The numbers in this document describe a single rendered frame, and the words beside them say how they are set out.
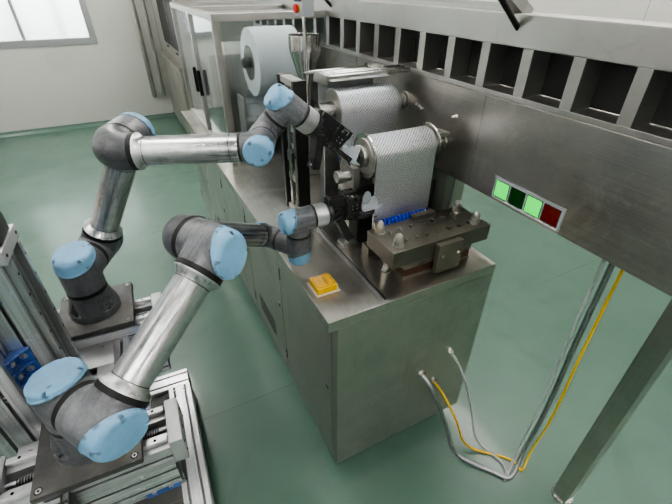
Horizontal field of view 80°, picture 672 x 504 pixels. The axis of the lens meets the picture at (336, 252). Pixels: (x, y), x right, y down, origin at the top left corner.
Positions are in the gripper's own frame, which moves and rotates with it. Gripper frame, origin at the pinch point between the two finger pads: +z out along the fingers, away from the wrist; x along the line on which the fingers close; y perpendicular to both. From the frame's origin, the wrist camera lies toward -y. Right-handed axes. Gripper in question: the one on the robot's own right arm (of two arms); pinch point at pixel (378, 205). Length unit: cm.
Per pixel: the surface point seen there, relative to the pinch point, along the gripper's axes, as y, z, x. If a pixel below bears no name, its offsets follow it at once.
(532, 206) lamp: 9.8, 29.3, -35.9
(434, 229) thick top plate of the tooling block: -5.7, 14.0, -13.8
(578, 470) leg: -85, 46, -74
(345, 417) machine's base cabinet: -69, -25, -26
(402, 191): 3.6, 9.3, -0.3
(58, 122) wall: -97, -154, 556
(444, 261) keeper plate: -13.6, 13.1, -21.9
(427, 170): 9.5, 19.0, -0.3
